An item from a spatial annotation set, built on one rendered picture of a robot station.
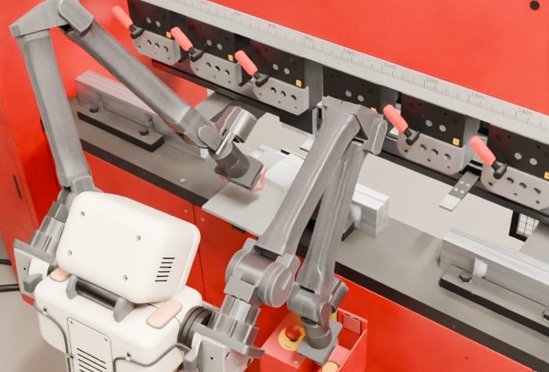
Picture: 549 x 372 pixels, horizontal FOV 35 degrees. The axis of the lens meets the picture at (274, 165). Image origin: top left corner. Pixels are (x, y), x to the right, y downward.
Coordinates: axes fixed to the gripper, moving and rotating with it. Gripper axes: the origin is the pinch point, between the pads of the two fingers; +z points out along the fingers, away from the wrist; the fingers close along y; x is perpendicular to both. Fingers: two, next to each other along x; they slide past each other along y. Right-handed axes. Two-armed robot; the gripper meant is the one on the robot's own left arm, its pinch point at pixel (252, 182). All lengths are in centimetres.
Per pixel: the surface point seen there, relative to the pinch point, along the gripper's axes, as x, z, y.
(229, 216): 9.2, 2.6, 2.4
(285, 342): 28.1, 17.3, -19.3
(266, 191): -1.2, 8.7, 0.2
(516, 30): -38, -34, -52
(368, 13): -36, -29, -21
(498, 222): -60, 158, -15
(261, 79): -21.0, -10.5, 5.6
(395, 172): -64, 160, 34
